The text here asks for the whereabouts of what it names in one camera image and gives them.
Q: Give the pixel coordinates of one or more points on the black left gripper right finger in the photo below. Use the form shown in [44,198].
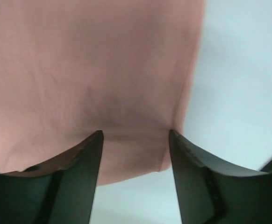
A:
[211,190]

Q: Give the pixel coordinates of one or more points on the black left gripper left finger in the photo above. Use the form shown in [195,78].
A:
[57,191]

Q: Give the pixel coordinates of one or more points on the pink printed t shirt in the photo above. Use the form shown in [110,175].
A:
[72,67]

